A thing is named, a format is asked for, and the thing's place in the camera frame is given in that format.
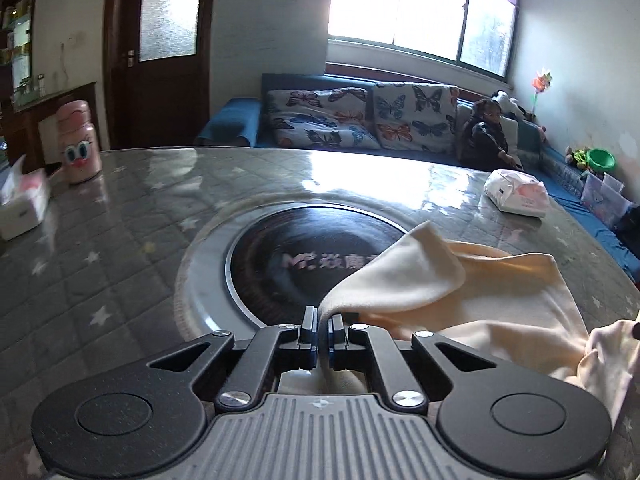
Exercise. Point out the child in dark jacket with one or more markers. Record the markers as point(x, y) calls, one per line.
point(484, 145)

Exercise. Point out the large window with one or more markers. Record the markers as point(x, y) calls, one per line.
point(474, 33)

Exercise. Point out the left butterfly print cushion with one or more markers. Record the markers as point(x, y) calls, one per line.
point(335, 119)

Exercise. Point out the pink white tissue pack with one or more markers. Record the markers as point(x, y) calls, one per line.
point(514, 192)

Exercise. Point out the pink cartoon thermos bottle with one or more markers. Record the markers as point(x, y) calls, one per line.
point(77, 142)

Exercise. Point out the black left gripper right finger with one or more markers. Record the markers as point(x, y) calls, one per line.
point(489, 413)

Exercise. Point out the white plush toy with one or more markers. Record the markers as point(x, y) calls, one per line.
point(509, 106)

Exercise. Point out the round black induction cooktop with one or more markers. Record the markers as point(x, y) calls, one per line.
point(262, 260)

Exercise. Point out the cream garment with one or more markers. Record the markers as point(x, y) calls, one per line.
point(517, 308)

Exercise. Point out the dark wooden display cabinet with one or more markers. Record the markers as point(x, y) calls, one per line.
point(51, 52)

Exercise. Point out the green plastic bowl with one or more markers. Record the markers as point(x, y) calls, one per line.
point(600, 160)

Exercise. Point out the clear plastic storage box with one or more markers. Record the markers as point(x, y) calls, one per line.
point(604, 198)

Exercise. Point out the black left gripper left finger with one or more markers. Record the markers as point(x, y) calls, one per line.
point(144, 416)

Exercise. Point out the right butterfly print cushion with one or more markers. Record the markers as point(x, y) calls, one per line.
point(415, 117)

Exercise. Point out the dark wooden glass door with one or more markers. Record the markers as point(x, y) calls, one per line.
point(156, 71)

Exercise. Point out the butterfly print cushion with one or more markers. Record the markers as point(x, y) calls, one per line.
point(335, 119)
point(415, 117)

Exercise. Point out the white tissue box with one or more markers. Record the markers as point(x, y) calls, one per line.
point(24, 200)

